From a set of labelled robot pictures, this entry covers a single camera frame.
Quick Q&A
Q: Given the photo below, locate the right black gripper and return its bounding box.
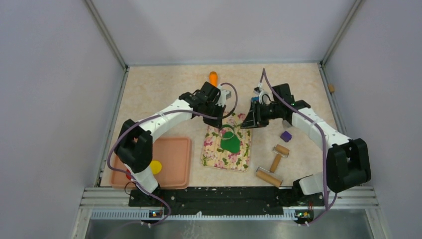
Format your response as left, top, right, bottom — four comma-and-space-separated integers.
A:
240, 101, 281, 129

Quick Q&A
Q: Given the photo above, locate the green dough disc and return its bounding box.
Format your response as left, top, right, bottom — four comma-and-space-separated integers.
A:
220, 135, 240, 153

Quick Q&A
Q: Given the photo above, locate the floral cutting board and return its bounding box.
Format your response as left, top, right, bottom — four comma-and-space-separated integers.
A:
200, 113, 252, 172

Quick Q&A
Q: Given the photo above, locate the wooden double-ended roller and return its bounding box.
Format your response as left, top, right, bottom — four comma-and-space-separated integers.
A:
255, 144, 290, 188

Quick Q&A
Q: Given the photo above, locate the round metal cutter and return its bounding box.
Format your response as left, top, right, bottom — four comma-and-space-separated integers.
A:
218, 124, 235, 140

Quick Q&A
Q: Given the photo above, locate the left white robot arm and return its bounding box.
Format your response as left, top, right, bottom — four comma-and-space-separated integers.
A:
111, 82, 232, 206

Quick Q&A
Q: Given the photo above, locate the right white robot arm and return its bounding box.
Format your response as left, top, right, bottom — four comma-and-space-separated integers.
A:
241, 83, 371, 205

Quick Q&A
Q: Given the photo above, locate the yellow dough disc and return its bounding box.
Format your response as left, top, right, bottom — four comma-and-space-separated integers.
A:
150, 160, 163, 175

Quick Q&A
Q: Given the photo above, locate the red dough disc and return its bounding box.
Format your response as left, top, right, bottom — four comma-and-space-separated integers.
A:
126, 170, 132, 181

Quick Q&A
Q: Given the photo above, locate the purple cube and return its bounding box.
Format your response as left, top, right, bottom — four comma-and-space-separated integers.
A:
280, 131, 293, 142

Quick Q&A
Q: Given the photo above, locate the orange toy microphone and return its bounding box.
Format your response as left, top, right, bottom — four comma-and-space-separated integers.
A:
209, 71, 218, 87

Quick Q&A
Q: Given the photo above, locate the pink plastic tray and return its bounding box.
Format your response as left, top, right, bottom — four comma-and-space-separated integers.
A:
108, 136, 192, 189

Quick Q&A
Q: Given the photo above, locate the small wooden knob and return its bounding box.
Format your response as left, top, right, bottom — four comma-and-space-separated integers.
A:
327, 84, 335, 94

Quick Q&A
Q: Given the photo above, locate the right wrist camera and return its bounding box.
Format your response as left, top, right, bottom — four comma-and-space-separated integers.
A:
253, 87, 271, 104

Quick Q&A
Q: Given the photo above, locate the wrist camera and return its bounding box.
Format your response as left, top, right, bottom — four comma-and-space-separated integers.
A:
253, 87, 271, 104
219, 89, 231, 102

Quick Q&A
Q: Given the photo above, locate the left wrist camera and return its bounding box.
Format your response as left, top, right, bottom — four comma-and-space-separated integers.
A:
219, 89, 231, 102

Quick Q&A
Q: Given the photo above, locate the metal spatula wooden handle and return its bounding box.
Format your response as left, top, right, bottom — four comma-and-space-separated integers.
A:
282, 120, 292, 129

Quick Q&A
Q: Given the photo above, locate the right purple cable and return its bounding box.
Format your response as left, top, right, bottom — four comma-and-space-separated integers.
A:
259, 68, 338, 228

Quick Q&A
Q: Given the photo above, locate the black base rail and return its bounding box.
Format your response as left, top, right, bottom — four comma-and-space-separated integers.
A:
128, 186, 324, 216

